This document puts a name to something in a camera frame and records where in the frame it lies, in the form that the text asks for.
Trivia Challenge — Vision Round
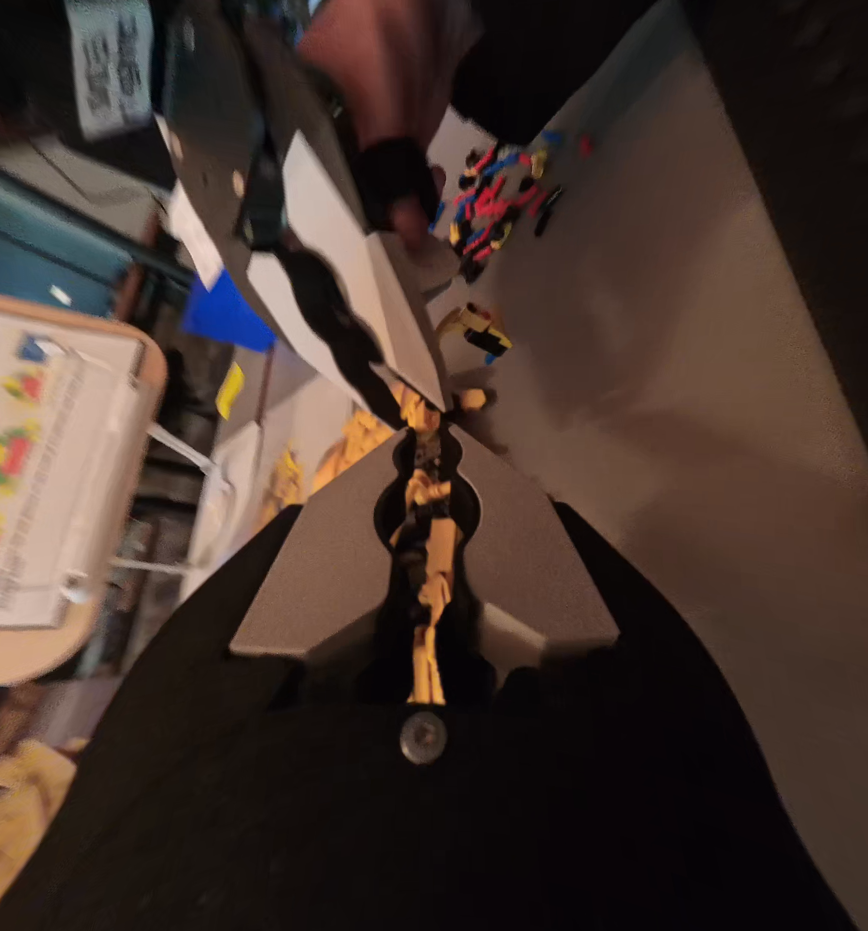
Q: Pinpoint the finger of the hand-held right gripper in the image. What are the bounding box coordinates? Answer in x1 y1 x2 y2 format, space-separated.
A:
283 131 451 414
247 251 409 429

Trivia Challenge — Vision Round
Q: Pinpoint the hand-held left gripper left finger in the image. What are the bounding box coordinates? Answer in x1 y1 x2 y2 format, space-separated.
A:
229 429 415 681

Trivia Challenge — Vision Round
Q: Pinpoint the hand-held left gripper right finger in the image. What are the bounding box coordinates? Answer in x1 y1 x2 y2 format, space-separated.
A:
445 424 619 688

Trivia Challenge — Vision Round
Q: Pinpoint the yellow toy brick car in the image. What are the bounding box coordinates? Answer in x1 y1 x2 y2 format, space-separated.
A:
259 385 489 706

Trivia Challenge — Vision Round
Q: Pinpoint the instruction booklet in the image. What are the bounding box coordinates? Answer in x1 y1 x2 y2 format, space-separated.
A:
187 342 377 583

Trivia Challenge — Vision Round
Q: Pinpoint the pile of coloured brick pins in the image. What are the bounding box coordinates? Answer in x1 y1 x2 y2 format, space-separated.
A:
434 129 596 282

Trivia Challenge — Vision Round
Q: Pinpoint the person's right forearm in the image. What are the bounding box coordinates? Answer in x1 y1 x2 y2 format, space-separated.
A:
449 0 668 146

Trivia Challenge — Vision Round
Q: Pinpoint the grey desk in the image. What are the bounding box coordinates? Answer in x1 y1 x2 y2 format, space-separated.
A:
419 0 868 931

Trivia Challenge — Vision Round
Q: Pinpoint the person's right hand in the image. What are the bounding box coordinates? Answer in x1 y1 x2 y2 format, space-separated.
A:
296 0 482 252

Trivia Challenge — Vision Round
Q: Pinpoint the blue plastic bin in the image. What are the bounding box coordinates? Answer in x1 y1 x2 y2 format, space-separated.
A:
181 273 278 355

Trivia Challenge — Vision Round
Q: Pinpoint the yellow tape strip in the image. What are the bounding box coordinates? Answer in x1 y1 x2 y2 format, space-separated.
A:
216 361 246 421

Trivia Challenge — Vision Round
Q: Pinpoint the wooden document stand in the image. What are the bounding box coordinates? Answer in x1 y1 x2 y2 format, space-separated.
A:
0 287 222 688

